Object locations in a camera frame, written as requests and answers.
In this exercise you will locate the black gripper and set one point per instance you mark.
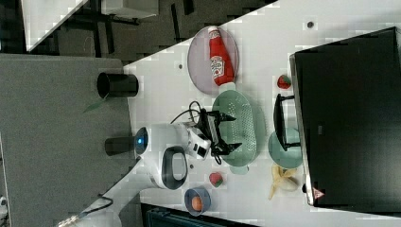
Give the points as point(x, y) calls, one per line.
point(208, 126)

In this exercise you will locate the green plastic strainer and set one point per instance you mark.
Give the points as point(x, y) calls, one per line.
point(230, 101)

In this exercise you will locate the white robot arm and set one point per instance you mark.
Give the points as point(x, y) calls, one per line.
point(161, 162)

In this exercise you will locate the red green strawberry toy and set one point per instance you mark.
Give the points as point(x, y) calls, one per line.
point(215, 179)

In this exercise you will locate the red ketchup bottle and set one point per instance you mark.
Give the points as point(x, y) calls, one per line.
point(220, 62)

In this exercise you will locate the blue bowl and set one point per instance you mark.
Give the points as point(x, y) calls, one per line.
point(203, 194)

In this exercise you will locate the green plastic cup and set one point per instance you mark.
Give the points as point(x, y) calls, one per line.
point(285, 158)

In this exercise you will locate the peeled yellow banana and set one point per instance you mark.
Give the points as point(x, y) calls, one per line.
point(282, 178)

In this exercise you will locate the orange ball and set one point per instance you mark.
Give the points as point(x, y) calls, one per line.
point(196, 203)

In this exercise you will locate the round grey plate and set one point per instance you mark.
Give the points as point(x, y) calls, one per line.
point(198, 60)

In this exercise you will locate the small red strawberry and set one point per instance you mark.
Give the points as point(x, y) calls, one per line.
point(283, 82)

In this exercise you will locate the black cylinder cup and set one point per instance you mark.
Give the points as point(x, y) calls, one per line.
point(117, 85)

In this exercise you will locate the black toaster oven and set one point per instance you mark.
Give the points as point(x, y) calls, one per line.
point(348, 109)

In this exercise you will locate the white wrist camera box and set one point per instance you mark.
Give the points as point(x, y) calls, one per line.
point(198, 145)

